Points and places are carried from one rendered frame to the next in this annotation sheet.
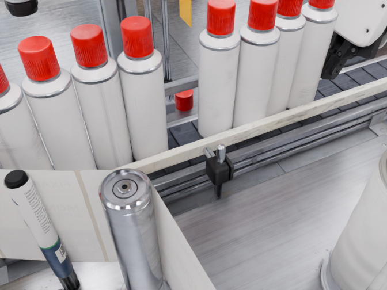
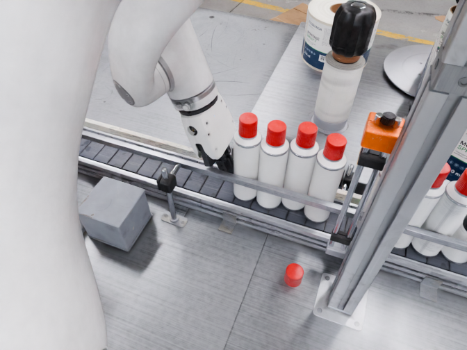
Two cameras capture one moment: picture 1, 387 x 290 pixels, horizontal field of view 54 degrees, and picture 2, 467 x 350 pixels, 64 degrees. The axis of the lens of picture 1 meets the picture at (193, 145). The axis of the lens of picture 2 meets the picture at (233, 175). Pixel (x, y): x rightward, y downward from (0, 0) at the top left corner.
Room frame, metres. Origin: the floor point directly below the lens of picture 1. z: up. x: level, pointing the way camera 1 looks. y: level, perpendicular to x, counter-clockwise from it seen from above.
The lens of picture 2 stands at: (0.85, 0.18, 1.50)
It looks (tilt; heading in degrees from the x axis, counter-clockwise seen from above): 49 degrees down; 227
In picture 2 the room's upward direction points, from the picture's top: straight up
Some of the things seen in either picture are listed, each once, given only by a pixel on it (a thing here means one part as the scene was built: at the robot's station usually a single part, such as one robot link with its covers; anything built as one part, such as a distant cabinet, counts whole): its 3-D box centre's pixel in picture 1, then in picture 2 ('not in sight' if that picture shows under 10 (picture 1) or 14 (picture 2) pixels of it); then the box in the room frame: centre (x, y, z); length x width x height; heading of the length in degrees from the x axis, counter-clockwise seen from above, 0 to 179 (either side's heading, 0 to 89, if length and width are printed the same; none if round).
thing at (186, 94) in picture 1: (183, 98); (294, 274); (0.54, 0.02, 0.85); 0.03 x 0.03 x 0.03
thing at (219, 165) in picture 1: (219, 176); (344, 183); (0.33, -0.04, 0.89); 0.03 x 0.03 x 0.12; 25
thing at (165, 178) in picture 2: not in sight; (174, 188); (0.61, -0.26, 0.91); 0.07 x 0.03 x 0.16; 25
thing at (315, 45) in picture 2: not in sight; (338, 33); (-0.08, -0.37, 0.95); 0.20 x 0.20 x 0.14
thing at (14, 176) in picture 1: (49, 241); not in sight; (0.18, 0.13, 0.97); 0.02 x 0.02 x 0.19
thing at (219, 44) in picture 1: (217, 75); (325, 180); (0.42, -0.03, 0.98); 0.05 x 0.05 x 0.20
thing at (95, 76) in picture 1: (102, 107); (415, 205); (0.36, 0.11, 0.98); 0.05 x 0.05 x 0.20
